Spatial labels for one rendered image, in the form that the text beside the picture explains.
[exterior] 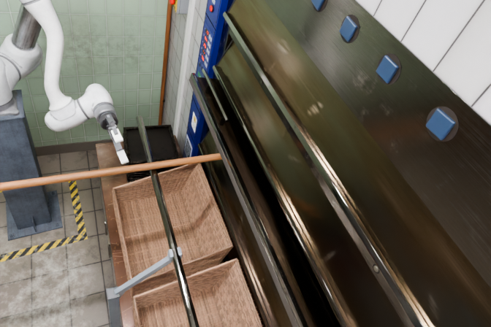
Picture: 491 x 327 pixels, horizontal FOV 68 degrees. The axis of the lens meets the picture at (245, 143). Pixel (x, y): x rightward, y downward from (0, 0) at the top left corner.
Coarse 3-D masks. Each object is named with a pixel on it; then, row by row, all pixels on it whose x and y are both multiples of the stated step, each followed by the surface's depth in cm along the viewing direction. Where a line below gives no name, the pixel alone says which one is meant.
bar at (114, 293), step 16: (144, 128) 168; (144, 144) 162; (160, 192) 146; (160, 208) 142; (176, 256) 129; (144, 272) 135; (176, 272) 126; (112, 288) 138; (128, 288) 137; (112, 304) 140; (192, 304) 120; (112, 320) 153; (192, 320) 116
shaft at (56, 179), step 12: (204, 156) 160; (216, 156) 162; (108, 168) 145; (120, 168) 146; (132, 168) 148; (144, 168) 149; (156, 168) 152; (24, 180) 133; (36, 180) 134; (48, 180) 136; (60, 180) 137; (72, 180) 140
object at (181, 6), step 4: (180, 0) 195; (184, 0) 195; (188, 0) 196; (172, 4) 203; (176, 4) 196; (180, 4) 196; (184, 4) 197; (188, 4) 198; (176, 8) 198; (180, 8) 198; (184, 8) 199; (188, 8) 200; (176, 12) 199; (180, 12) 200; (184, 12) 201
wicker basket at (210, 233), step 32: (128, 192) 200; (192, 192) 208; (128, 224) 197; (160, 224) 201; (192, 224) 206; (224, 224) 180; (128, 256) 170; (160, 256) 189; (192, 256) 193; (224, 256) 178
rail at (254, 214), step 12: (204, 96) 153; (216, 132) 140; (228, 156) 133; (240, 180) 126; (240, 192) 125; (252, 204) 120; (252, 216) 118; (264, 228) 115; (264, 240) 112; (276, 264) 107; (288, 288) 103; (288, 300) 102; (300, 312) 99; (300, 324) 97
